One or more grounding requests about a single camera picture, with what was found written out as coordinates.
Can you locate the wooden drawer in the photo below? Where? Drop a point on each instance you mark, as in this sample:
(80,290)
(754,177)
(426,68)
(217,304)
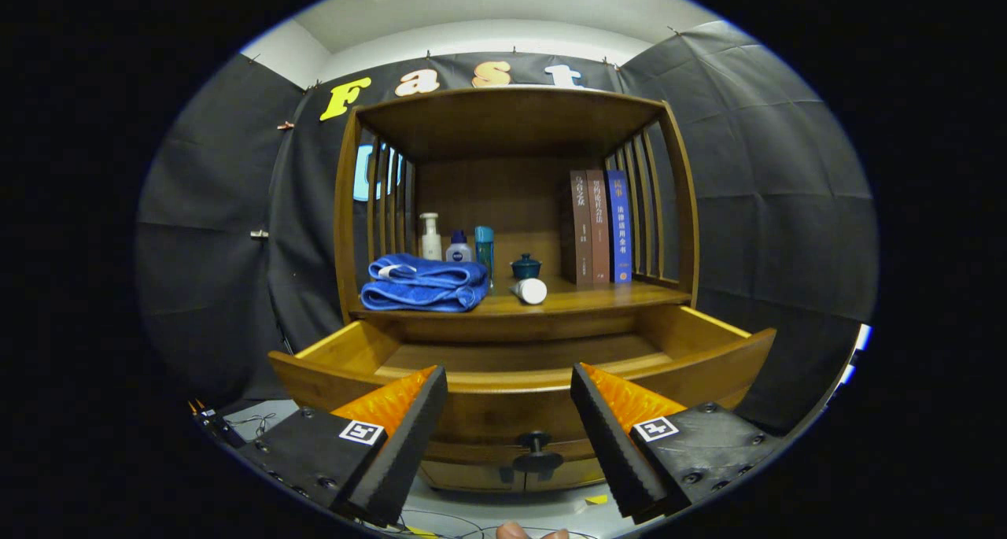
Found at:
(488,413)

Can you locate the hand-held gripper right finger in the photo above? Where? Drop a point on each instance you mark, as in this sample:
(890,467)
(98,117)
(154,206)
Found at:
(610,452)

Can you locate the reddish brown book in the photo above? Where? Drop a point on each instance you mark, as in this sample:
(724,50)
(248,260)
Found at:
(599,228)

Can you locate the white green tube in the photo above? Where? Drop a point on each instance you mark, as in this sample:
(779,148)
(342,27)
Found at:
(531,290)

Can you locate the white bottle with blue cap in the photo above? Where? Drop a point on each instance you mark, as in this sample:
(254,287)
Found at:
(459,251)

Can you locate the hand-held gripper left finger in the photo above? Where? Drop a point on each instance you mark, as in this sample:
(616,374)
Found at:
(405,452)

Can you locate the wooden cabinet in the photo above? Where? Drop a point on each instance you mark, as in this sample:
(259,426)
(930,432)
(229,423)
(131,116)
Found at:
(503,122)

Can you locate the wooden cabinet door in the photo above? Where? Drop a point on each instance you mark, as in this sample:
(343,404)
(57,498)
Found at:
(570,480)
(464,476)

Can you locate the blue lidded teacup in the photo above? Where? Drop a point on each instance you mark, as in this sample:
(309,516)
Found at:
(525,269)

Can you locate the black drawer knob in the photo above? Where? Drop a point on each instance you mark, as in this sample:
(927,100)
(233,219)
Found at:
(537,454)

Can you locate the dark brown book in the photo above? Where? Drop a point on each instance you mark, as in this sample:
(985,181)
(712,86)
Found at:
(580,232)

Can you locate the wooden countertop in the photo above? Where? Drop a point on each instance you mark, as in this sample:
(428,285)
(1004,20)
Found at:
(582,297)

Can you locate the folded blue towel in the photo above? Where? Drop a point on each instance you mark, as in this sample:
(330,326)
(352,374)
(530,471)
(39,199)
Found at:
(425,283)

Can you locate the blue book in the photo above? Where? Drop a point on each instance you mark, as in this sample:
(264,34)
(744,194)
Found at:
(619,224)

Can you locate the white pump bottle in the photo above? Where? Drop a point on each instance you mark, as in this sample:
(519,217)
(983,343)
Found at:
(430,241)

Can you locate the teal slim bottle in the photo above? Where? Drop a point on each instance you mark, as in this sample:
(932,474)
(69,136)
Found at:
(485,248)

